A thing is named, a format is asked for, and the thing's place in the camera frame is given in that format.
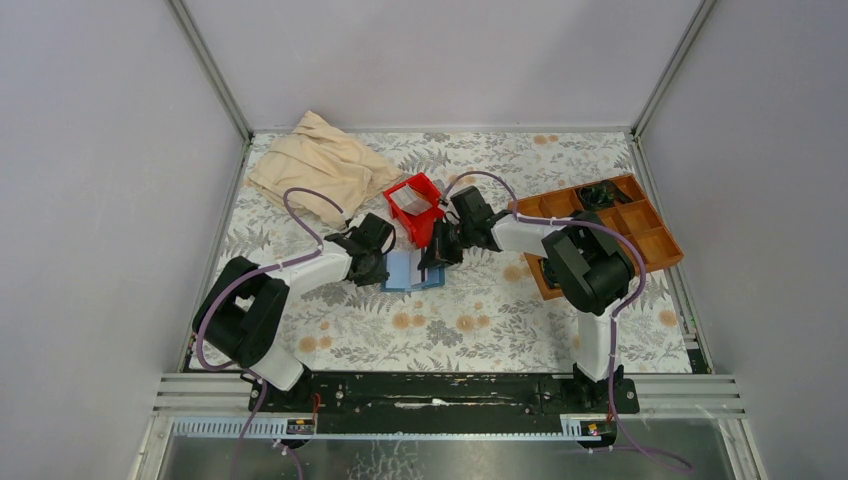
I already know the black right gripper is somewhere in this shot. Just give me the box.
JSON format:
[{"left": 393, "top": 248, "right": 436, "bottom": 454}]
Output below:
[{"left": 418, "top": 218, "right": 475, "bottom": 272}]

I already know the blue card holder wallet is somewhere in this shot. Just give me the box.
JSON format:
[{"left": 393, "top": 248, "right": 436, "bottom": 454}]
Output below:
[{"left": 381, "top": 249, "right": 446, "bottom": 293}]

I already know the red plastic bin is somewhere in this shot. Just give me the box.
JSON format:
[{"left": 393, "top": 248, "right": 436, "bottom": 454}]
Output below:
[{"left": 383, "top": 172, "right": 445, "bottom": 248}]

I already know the wooden compartment tray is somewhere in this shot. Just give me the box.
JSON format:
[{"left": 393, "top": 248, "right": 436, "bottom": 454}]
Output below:
[{"left": 518, "top": 175, "right": 684, "bottom": 309}]

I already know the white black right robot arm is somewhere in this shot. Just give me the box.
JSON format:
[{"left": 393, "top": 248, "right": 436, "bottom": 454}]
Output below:
[{"left": 418, "top": 187, "right": 646, "bottom": 412}]

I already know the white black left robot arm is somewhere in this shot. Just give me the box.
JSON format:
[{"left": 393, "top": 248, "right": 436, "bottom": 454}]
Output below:
[{"left": 192, "top": 213, "right": 395, "bottom": 411}]

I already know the stack of credit cards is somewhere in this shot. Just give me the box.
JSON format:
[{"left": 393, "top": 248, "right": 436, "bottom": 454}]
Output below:
[{"left": 389, "top": 184, "right": 432, "bottom": 216}]

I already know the floral patterned table mat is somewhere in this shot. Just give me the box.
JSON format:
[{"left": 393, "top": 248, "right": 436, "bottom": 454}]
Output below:
[{"left": 216, "top": 132, "right": 692, "bottom": 373}]

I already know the beige crumpled cloth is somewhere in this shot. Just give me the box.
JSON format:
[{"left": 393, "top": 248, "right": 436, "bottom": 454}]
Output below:
[{"left": 246, "top": 111, "right": 404, "bottom": 228}]

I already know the black coiled cable bundle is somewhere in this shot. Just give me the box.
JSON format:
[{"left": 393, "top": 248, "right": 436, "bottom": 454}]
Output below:
[{"left": 577, "top": 180, "right": 634, "bottom": 213}]

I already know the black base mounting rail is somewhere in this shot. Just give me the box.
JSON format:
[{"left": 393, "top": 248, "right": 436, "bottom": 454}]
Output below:
[{"left": 248, "top": 369, "right": 640, "bottom": 435}]

